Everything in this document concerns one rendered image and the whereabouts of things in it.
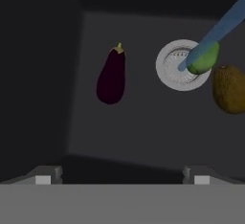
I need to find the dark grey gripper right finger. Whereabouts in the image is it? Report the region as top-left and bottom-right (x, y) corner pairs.
(182, 165), (245, 186)

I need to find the brown avocado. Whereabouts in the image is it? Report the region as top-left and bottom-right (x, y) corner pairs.
(212, 63), (245, 115)

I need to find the green avocado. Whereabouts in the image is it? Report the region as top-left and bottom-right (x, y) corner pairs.
(186, 41), (221, 76)

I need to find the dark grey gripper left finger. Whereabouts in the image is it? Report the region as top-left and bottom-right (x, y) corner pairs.
(0, 165), (64, 186)

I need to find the blue water stream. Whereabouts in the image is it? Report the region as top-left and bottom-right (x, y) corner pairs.
(177, 0), (245, 73)

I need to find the dark purple eggplant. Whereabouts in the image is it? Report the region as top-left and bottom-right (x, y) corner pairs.
(96, 42), (126, 105)

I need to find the silver sink drain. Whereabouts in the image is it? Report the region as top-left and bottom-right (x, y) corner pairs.
(155, 38), (212, 92)

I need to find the dark grey sink basin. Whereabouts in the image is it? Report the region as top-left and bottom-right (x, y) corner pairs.
(0, 0), (245, 186)

